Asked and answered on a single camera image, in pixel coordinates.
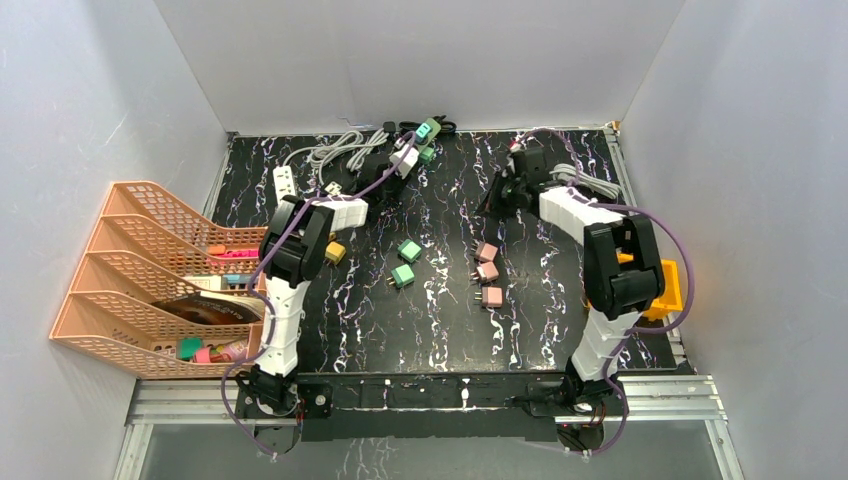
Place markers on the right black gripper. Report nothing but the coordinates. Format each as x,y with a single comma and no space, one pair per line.
490,204

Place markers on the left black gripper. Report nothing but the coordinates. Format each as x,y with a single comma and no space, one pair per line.
382,176

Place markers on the mint green plug adapter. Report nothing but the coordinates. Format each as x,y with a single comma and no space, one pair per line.
426,155

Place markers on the pink plug adapter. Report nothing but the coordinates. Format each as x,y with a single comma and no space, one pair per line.
485,273
485,252
490,297

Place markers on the teal plug adapter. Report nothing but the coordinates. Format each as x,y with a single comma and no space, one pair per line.
422,133

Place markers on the short black power strip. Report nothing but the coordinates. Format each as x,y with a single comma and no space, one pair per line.
334,189

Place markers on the light green plug adapter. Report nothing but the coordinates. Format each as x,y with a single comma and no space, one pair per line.
409,251

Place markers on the green power strip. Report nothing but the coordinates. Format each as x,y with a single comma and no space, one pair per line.
436,129

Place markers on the white power strip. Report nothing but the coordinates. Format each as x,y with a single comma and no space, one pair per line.
284,182

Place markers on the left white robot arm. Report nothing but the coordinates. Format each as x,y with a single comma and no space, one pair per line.
291,256

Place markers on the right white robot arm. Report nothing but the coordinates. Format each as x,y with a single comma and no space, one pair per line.
602,231

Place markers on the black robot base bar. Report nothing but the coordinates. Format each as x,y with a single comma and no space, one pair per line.
412,406

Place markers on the yellow plastic bin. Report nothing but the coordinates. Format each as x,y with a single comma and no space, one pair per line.
666,295

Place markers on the orange plastic file rack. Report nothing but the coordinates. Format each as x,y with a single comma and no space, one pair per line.
146,246

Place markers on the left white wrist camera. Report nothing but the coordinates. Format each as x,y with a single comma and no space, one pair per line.
405,160

